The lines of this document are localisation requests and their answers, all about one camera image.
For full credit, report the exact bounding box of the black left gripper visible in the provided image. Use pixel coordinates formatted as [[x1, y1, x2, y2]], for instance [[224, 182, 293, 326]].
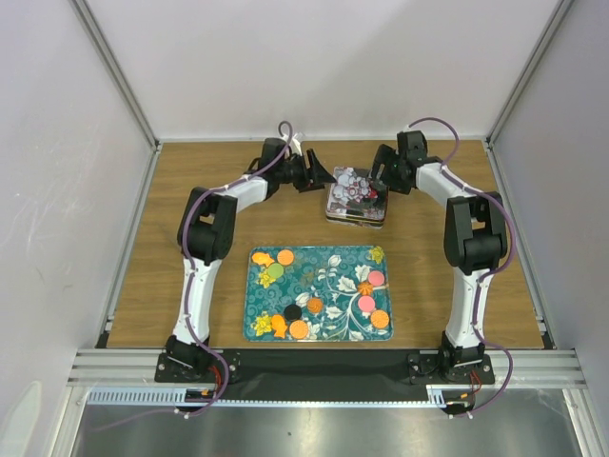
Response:
[[276, 149, 336, 193]]

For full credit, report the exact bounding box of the gold tin lid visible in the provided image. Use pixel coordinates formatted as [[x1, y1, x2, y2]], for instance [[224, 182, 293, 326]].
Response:
[[325, 167, 388, 217]]

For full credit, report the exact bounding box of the gold cookie tin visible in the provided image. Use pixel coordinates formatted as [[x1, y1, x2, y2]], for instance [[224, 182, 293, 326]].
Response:
[[325, 211, 385, 229]]

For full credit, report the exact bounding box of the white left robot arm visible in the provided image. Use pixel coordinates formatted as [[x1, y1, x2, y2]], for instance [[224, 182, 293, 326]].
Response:
[[165, 138, 336, 381]]

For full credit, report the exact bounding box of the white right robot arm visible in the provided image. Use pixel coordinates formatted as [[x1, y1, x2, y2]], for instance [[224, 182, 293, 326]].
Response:
[[370, 130, 513, 383]]

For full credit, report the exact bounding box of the orange dotted cookie top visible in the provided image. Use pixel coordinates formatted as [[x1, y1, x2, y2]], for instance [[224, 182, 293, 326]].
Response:
[[277, 249, 295, 267]]

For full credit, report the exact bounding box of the orange dotted cookie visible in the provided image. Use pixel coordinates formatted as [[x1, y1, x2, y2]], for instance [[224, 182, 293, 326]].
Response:
[[370, 309, 390, 329], [277, 249, 295, 267], [289, 320, 309, 340]]

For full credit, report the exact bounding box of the pink sandwich cookie upper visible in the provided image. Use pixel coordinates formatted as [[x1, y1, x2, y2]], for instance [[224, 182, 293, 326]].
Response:
[[367, 270, 385, 287]]

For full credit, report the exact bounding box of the pink sandwich cookie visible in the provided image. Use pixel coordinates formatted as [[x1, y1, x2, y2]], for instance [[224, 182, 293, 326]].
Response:
[[358, 295, 376, 313], [367, 270, 385, 287]]

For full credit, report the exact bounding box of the orange fish cookie top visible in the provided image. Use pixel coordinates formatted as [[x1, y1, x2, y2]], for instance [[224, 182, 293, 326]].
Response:
[[251, 251, 275, 268]]

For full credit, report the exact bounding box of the orange fish cookie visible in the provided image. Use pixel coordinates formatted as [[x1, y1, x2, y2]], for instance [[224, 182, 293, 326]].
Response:
[[251, 251, 275, 268], [271, 314, 288, 339]]

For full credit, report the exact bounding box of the orange flower cookie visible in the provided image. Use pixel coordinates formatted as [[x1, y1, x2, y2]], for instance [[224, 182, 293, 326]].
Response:
[[357, 281, 374, 296]]

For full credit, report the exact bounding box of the pink sandwich cookie lower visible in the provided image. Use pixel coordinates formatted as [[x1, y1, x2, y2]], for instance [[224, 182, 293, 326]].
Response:
[[358, 295, 376, 313]]

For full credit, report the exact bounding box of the teal floral tray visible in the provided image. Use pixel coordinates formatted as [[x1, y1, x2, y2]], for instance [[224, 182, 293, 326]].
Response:
[[243, 245, 394, 343]]

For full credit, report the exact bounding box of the orange swirl cookie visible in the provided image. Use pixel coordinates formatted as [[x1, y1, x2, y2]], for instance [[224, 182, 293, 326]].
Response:
[[306, 297, 324, 314]]

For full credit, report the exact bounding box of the orange dotted cookie right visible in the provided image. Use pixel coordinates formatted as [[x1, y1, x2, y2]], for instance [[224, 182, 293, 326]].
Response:
[[370, 309, 390, 329]]

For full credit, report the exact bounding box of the black sandwich cookie lower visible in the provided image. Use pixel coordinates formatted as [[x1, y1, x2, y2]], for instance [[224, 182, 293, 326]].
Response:
[[283, 304, 302, 323]]

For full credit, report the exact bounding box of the orange fish cookie bottom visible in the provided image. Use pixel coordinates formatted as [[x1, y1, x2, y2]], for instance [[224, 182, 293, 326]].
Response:
[[271, 314, 288, 339]]

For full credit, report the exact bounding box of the orange dotted cookie bottom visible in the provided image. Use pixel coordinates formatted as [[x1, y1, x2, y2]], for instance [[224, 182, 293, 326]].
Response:
[[289, 320, 309, 340]]

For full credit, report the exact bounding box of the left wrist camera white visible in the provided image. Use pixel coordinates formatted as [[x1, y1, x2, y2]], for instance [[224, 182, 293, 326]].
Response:
[[288, 132, 304, 156]]

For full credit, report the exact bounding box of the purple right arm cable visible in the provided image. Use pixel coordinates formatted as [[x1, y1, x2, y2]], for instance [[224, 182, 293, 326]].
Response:
[[406, 116, 519, 348]]

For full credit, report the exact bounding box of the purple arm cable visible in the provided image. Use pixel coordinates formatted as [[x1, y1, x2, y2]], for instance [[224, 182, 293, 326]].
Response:
[[183, 121, 294, 353], [406, 116, 519, 348]]

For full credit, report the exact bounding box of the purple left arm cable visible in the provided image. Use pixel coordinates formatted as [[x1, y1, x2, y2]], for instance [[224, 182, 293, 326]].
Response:
[[183, 121, 294, 353]]

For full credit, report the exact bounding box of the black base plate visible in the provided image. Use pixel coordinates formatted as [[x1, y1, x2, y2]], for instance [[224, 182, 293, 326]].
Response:
[[154, 348, 495, 403]]

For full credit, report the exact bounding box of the white cable duct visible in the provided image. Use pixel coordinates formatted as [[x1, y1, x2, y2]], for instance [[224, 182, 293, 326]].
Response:
[[87, 387, 466, 408]]

